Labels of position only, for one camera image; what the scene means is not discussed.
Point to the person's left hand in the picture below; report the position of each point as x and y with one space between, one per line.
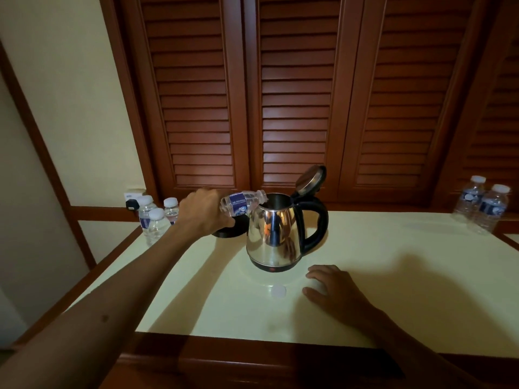
202 214

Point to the person's right hand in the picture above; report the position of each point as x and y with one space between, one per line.
344 297

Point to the clear water bottle blue label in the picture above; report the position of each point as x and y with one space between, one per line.
144 212
172 210
468 200
239 202
490 210

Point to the clear unlabeled water bottle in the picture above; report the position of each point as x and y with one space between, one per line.
157 226

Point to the white bottle cap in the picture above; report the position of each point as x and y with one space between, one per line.
278 291

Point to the person's left forearm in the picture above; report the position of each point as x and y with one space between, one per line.
101 307

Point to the person's right forearm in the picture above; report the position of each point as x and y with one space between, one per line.
413 356

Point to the black round kettle base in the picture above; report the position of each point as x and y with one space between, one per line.
229 230

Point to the black power plug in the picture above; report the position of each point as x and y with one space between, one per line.
132 204

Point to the brown louvered wooden shutter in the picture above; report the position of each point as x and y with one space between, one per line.
190 97
405 97
494 137
296 97

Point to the wooden cabinet cream top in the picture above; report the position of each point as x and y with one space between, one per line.
243 360

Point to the white wall socket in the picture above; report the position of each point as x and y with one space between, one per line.
134 194

